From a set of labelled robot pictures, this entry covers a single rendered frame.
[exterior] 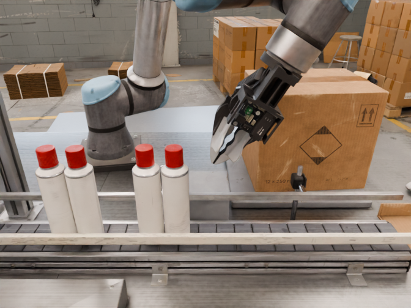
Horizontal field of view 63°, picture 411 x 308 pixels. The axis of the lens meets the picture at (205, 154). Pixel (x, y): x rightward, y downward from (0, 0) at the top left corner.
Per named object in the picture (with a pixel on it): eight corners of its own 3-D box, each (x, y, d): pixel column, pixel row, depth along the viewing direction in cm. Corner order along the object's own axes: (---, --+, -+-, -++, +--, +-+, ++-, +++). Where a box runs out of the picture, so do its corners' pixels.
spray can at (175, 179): (164, 244, 68) (157, 154, 58) (166, 227, 72) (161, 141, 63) (189, 244, 68) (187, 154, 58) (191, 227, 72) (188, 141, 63)
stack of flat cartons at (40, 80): (8, 99, 424) (2, 74, 409) (19, 88, 470) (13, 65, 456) (63, 96, 436) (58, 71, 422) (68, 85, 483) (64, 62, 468)
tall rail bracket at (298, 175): (291, 242, 76) (300, 179, 68) (284, 221, 82) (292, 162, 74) (305, 241, 76) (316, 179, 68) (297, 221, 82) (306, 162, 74)
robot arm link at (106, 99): (81, 120, 108) (73, 78, 101) (120, 110, 115) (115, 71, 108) (94, 132, 99) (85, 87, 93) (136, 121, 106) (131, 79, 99)
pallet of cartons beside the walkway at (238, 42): (296, 103, 412) (307, 25, 371) (230, 107, 399) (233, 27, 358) (265, 78, 517) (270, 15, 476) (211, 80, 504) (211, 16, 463)
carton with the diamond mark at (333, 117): (255, 193, 89) (263, 94, 77) (240, 152, 110) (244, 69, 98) (364, 189, 91) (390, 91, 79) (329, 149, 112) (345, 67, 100)
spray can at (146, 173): (137, 244, 68) (126, 153, 58) (141, 227, 72) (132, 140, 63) (163, 244, 68) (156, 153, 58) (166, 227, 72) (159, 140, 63)
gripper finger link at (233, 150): (213, 175, 58) (243, 133, 54) (213, 159, 63) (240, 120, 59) (229, 183, 58) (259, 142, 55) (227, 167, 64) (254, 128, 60)
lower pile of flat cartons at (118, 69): (108, 84, 486) (106, 69, 476) (114, 75, 534) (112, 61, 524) (153, 83, 491) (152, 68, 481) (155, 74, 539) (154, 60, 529)
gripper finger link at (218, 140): (197, 167, 57) (226, 124, 53) (199, 152, 62) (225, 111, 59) (213, 175, 58) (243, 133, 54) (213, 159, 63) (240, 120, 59)
